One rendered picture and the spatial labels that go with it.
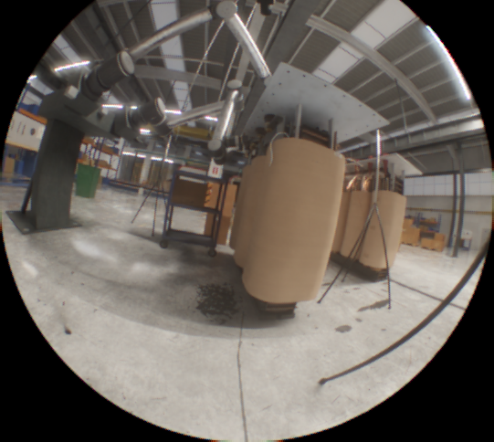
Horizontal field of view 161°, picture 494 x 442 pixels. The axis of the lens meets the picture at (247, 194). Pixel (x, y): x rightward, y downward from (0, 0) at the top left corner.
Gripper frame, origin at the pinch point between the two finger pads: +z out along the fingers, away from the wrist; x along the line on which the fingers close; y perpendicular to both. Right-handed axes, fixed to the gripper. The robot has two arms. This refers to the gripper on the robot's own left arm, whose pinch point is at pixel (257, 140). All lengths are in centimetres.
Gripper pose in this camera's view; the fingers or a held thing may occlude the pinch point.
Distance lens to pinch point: 155.1
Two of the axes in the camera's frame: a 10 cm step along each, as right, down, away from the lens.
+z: 9.9, -0.2, -1.4
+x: 1.4, 0.7, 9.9
